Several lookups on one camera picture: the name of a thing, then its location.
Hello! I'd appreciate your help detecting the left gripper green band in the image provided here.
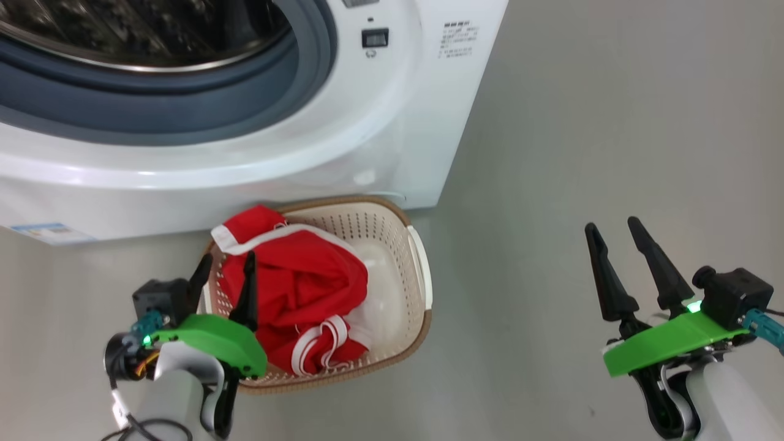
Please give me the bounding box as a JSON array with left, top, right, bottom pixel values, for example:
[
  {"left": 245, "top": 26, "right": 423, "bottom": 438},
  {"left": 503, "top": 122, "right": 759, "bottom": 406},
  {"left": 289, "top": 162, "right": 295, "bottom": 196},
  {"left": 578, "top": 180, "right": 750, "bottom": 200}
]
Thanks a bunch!
[{"left": 150, "top": 251, "right": 268, "bottom": 379}]

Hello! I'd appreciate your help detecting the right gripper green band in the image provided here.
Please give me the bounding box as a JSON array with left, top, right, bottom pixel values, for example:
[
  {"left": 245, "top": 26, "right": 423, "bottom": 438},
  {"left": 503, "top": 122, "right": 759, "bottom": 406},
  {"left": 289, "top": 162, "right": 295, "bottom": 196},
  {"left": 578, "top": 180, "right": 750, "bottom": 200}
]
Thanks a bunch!
[{"left": 584, "top": 216, "right": 751, "bottom": 378}]

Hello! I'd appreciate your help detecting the red and white garment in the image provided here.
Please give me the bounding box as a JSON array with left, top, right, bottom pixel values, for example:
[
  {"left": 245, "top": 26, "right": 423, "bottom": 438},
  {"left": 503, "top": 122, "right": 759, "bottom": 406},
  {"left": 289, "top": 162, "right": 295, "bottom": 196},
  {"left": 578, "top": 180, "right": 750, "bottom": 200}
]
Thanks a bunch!
[{"left": 211, "top": 205, "right": 374, "bottom": 376}]

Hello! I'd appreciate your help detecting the cream laundry basket brown rim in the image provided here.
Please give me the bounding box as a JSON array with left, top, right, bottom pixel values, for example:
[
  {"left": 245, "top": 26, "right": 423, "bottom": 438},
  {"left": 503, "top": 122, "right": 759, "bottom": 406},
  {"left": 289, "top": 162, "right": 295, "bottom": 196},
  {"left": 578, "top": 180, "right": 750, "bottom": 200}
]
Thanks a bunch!
[{"left": 199, "top": 195, "right": 433, "bottom": 394}]

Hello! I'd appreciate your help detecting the white front-load washing machine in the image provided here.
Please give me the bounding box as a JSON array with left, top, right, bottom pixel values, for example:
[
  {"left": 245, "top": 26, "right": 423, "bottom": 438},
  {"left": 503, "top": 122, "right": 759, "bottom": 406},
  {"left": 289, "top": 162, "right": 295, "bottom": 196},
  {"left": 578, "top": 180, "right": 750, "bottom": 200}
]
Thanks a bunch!
[{"left": 0, "top": 0, "right": 509, "bottom": 246}]

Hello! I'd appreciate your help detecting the blue energy label sticker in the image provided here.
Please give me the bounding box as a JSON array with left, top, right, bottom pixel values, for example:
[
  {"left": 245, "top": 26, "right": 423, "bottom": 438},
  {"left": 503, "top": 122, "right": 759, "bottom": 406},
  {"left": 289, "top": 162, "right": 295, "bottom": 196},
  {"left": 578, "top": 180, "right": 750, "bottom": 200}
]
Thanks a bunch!
[{"left": 9, "top": 222, "right": 97, "bottom": 246}]

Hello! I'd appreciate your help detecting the teal left camera connector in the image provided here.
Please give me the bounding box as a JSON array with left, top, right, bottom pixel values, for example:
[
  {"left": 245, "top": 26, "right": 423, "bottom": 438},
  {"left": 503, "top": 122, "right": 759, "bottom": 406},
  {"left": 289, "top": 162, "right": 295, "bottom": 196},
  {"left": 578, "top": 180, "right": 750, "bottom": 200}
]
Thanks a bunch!
[{"left": 130, "top": 309, "right": 163, "bottom": 336}]

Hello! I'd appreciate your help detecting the teal camera connector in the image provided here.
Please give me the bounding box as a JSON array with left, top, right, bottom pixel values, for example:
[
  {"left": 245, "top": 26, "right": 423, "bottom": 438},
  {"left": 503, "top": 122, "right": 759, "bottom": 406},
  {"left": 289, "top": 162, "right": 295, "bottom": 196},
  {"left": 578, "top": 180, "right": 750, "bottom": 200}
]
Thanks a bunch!
[
  {"left": 130, "top": 309, "right": 163, "bottom": 336},
  {"left": 743, "top": 308, "right": 784, "bottom": 355}
]

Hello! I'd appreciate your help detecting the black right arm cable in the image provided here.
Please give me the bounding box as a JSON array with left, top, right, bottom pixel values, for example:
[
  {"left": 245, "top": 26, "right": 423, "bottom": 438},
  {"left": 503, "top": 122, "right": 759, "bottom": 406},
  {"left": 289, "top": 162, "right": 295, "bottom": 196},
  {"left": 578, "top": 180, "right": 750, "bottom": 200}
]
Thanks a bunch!
[{"left": 631, "top": 367, "right": 699, "bottom": 440}]

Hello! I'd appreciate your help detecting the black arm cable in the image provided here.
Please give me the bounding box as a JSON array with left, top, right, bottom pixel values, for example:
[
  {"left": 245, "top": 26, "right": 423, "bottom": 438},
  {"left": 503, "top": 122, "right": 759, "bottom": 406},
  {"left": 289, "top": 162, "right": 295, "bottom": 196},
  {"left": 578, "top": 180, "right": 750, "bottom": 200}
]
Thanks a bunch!
[
  {"left": 631, "top": 367, "right": 699, "bottom": 440},
  {"left": 101, "top": 374, "right": 194, "bottom": 441}
]

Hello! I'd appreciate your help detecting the teal right camera connector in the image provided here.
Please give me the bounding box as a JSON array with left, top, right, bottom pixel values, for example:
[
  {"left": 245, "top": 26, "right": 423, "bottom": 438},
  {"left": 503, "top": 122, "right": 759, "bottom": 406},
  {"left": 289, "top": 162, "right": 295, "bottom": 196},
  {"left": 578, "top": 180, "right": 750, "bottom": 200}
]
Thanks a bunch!
[{"left": 743, "top": 308, "right": 784, "bottom": 355}]

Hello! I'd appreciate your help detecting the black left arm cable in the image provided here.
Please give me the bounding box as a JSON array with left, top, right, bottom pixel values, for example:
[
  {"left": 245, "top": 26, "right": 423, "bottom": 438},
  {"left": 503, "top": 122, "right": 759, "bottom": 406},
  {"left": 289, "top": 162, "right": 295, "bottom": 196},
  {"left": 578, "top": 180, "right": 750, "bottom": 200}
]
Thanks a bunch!
[{"left": 101, "top": 374, "right": 194, "bottom": 441}]

